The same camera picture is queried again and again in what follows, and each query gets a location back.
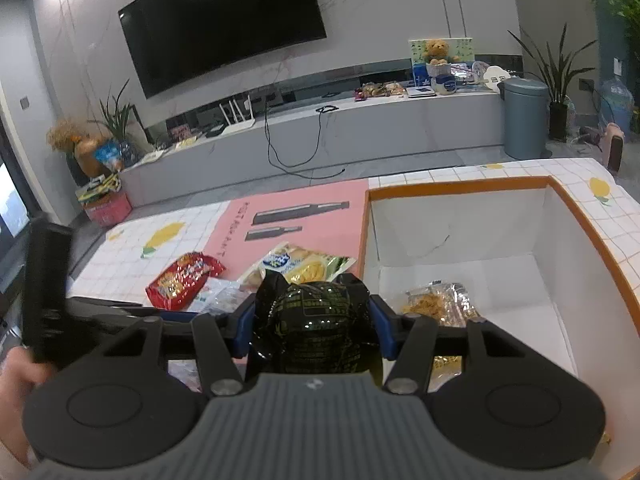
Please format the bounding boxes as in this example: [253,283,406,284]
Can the brown teddy bear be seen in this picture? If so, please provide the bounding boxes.
[422,39,451,66]

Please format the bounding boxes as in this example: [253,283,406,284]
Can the green printed poster card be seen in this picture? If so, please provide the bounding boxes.
[408,37,475,73]

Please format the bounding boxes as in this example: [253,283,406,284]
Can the grey television console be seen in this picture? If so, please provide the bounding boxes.
[117,55,506,208]

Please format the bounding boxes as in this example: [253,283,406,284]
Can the white router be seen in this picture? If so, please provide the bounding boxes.
[220,95,256,136]

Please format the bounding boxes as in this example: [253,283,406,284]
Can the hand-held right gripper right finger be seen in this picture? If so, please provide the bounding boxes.
[370,296,528,396]

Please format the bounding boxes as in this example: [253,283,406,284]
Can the black wall television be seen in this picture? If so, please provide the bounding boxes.
[118,0,328,100]

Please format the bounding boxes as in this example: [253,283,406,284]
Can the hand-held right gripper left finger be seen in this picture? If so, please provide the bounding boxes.
[102,292,258,397]

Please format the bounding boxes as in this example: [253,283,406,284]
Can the white power strip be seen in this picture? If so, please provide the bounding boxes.
[484,64,513,92]

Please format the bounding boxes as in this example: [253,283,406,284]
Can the yellow white snack packet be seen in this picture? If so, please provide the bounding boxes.
[237,241,357,291]

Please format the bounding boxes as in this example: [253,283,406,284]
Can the blue snack bag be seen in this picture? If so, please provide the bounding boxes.
[95,142,123,173]

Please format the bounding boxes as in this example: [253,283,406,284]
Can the pile of snacks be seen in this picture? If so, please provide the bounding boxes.
[355,81,406,98]

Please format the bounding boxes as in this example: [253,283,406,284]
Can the black green-print snack packet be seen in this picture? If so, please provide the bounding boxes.
[245,270,383,376]

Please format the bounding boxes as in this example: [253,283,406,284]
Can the red noodle snack packet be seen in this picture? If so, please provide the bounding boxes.
[146,252,227,311]

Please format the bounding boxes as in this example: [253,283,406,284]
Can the bushy green leafy plant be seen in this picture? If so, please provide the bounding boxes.
[607,0,640,31]

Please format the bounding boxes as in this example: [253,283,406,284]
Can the clear packet of white candies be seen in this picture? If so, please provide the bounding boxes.
[187,277,251,316]

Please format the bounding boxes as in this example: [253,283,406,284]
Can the pink printed table mat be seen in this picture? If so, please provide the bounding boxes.
[165,180,371,396]

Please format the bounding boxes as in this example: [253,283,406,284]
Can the dried flowers in orange vase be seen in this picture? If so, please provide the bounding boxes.
[47,117,108,181]

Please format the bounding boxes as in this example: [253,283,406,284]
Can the blue water jug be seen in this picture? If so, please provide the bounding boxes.
[597,79,636,136]

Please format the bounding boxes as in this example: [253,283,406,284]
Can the pink space heater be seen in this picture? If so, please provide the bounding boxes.
[602,122,626,173]

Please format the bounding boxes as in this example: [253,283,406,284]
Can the clear packet of brown nuts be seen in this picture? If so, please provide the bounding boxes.
[404,282,481,328]

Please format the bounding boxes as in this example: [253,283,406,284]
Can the orange cardboard box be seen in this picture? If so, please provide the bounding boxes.
[357,176,640,480]

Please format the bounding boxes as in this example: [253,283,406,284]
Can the black cable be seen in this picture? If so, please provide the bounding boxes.
[262,92,346,176]

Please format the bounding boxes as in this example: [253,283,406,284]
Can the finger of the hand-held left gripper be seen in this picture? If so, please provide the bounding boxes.
[66,298,162,333]

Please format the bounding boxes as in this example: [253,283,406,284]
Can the pink storage box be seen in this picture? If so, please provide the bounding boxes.
[82,192,133,228]

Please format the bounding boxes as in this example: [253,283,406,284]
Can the long-leaf potted plant black pot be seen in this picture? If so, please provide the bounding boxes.
[507,22,598,142]

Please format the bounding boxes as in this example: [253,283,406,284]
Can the grey blue trash can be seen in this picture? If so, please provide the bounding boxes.
[501,77,550,160]

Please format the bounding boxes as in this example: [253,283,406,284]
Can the person's left hand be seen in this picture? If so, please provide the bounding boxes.
[0,347,56,466]

